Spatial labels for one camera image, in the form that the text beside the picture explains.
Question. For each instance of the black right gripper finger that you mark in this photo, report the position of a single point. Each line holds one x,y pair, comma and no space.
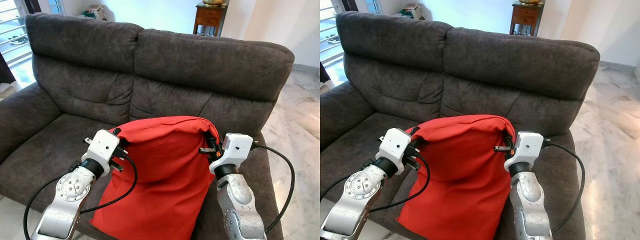
206,150
507,134
501,148
212,135

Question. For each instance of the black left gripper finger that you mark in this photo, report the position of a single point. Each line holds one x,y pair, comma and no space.
117,166
117,132
410,164
414,130

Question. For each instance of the red pillow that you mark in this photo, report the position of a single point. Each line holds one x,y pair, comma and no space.
462,180
160,180

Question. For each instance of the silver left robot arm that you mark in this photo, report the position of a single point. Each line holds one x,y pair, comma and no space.
67,195
357,192

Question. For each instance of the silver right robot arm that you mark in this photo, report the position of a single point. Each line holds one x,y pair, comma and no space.
240,205
530,205

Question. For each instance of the grey fabric sofa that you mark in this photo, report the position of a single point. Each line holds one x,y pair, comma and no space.
480,62
175,65

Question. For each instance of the brown wooden side table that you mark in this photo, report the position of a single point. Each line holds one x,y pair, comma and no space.
526,19
210,20

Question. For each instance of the small white box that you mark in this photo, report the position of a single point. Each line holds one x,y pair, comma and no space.
95,12
412,11

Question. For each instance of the white window grille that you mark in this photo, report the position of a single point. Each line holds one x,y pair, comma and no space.
330,35
12,35

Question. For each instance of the gold bowl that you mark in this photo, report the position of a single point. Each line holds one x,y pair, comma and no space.
213,2
530,2

